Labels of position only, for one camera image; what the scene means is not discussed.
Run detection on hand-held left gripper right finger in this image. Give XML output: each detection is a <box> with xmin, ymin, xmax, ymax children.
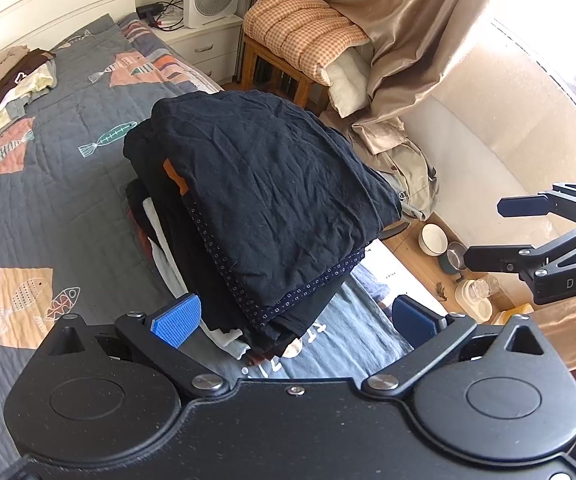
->
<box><xmin>362</xmin><ymin>294</ymin><xmax>551</xmax><ymax>401</ymax></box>

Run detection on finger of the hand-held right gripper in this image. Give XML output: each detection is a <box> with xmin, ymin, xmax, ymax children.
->
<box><xmin>465</xmin><ymin>220</ymin><xmax>576</xmax><ymax>274</ymax></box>
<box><xmin>497</xmin><ymin>182</ymin><xmax>576</xmax><ymax>222</ymax></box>

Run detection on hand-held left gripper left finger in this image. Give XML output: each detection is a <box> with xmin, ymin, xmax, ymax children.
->
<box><xmin>38</xmin><ymin>292</ymin><xmax>231</xmax><ymax>401</ymax></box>

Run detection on black shirt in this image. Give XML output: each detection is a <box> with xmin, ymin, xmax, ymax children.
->
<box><xmin>123</xmin><ymin>89</ymin><xmax>403</xmax><ymax>306</ymax></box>

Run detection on stack of folded dark clothes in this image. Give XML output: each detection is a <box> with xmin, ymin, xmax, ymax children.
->
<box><xmin>125</xmin><ymin>157</ymin><xmax>384</xmax><ymax>361</ymax></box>

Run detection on glass jar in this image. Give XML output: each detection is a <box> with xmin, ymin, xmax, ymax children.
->
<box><xmin>468</xmin><ymin>274</ymin><xmax>501</xmax><ymax>301</ymax></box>

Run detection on metal cup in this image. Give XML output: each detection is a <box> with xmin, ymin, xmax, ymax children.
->
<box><xmin>445</xmin><ymin>241</ymin><xmax>469</xmax><ymax>276</ymax></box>

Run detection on white round container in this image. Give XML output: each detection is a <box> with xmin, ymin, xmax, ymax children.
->
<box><xmin>455</xmin><ymin>277</ymin><xmax>494</xmax><ymax>322</ymax></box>

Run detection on yellow container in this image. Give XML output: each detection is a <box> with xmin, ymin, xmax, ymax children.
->
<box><xmin>490</xmin><ymin>302</ymin><xmax>534</xmax><ymax>328</ymax></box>

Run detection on white bowl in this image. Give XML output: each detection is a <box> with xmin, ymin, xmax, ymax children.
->
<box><xmin>418</xmin><ymin>222</ymin><xmax>451</xmax><ymax>257</ymax></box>

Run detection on khaki cloth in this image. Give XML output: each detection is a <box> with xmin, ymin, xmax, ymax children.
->
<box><xmin>350</xmin><ymin>117</ymin><xmax>439</xmax><ymax>221</ymax></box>

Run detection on grey printed quilt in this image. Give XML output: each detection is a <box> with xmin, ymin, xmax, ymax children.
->
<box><xmin>0</xmin><ymin>12</ymin><xmax>414</xmax><ymax>461</ymax></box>

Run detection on white pillow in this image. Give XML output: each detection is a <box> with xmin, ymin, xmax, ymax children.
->
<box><xmin>325</xmin><ymin>52</ymin><xmax>374</xmax><ymax>117</ymax></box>

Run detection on beige curtain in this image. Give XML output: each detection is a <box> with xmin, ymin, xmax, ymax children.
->
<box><xmin>293</xmin><ymin>0</ymin><xmax>501</xmax><ymax>158</ymax></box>

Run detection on wooden chair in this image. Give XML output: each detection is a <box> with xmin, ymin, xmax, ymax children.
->
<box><xmin>240</xmin><ymin>32</ymin><xmax>329</xmax><ymax>108</ymax></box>

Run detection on white nightstand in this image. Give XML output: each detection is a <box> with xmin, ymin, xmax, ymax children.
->
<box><xmin>158</xmin><ymin>12</ymin><xmax>246</xmax><ymax>88</ymax></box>

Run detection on white headboard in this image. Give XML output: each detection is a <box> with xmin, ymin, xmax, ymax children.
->
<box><xmin>0</xmin><ymin>0</ymin><xmax>136</xmax><ymax>66</ymax></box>

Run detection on tangled cables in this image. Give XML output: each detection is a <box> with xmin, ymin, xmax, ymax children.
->
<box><xmin>155</xmin><ymin>1</ymin><xmax>186</xmax><ymax>29</ymax></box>

